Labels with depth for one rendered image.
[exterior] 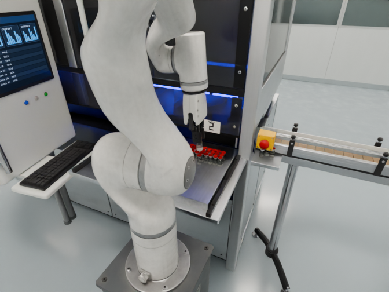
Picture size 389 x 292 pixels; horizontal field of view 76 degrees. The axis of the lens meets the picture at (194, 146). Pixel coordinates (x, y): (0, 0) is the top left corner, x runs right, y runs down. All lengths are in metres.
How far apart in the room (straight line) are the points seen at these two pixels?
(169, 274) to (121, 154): 0.40
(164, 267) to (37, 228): 1.72
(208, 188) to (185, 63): 0.51
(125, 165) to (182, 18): 0.33
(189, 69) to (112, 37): 0.40
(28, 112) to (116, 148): 0.94
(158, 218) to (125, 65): 0.36
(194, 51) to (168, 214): 0.43
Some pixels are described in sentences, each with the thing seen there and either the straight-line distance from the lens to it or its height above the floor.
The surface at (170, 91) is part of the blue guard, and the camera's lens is 1.19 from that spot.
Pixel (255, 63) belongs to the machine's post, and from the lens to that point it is 1.02.
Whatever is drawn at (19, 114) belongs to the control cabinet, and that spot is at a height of 1.07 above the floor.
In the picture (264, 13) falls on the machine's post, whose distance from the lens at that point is 0.99.
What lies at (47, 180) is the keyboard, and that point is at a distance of 1.31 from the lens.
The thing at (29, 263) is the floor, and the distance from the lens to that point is 2.16.
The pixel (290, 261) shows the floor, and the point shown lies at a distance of 1.97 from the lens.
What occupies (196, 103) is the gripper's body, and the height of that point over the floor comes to 1.27.
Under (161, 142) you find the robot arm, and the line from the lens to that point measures 0.46.
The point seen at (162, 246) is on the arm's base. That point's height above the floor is 1.01.
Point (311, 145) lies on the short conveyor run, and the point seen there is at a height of 0.95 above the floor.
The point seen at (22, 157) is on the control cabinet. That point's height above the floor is 0.87.
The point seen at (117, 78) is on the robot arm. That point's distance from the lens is 0.39.
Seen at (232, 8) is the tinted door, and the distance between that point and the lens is 1.03.
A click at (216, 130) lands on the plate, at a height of 1.01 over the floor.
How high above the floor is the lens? 1.55
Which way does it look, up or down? 31 degrees down
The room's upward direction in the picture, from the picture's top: straight up
